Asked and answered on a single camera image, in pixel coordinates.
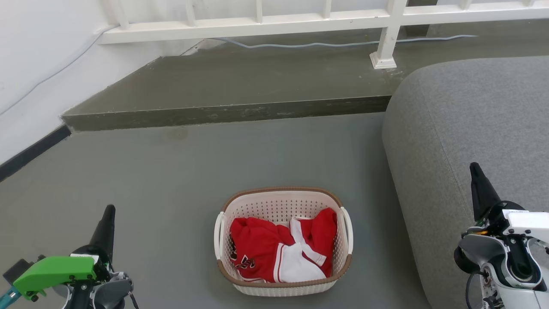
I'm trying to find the grey fabric sofa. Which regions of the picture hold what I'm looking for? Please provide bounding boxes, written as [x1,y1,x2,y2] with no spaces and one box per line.
[382,56,549,309]

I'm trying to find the white plastic laundry basket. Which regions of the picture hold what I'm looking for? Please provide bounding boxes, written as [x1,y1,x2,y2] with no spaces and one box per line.
[214,186,354,297]

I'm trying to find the red printed jersey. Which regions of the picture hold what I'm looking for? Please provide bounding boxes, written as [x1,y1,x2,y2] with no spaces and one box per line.
[229,217,296,284]

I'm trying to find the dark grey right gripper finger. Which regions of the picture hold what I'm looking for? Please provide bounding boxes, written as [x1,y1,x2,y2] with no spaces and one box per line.
[469,162,502,222]

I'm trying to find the raised concrete step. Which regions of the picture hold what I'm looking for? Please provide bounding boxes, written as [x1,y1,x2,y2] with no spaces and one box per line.
[61,19,549,132]

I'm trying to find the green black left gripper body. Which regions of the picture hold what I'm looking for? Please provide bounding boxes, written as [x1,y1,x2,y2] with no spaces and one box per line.
[13,245,115,301]

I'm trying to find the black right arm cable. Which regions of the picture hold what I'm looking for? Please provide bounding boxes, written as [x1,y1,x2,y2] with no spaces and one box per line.
[465,270,487,309]

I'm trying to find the white metal railing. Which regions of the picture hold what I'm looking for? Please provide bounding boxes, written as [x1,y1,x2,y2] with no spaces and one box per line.
[98,0,549,70]

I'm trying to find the teal connector piece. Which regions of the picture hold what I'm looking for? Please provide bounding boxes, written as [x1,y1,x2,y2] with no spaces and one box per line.
[0,287,20,306]

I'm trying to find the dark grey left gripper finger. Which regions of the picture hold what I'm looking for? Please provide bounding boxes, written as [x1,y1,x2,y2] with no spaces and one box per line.
[88,205,117,259]

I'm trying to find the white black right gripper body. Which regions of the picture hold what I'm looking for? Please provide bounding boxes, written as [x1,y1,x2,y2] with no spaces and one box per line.
[476,200,549,237]

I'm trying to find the red white sports shorts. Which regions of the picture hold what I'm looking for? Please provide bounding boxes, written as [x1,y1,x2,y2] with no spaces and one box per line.
[272,207,338,284]

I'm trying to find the thin grey cable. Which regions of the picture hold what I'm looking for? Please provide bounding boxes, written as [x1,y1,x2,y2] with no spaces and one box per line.
[0,24,479,116]

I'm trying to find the black baseboard strip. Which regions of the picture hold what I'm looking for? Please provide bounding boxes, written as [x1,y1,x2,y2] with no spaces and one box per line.
[0,124,72,183]

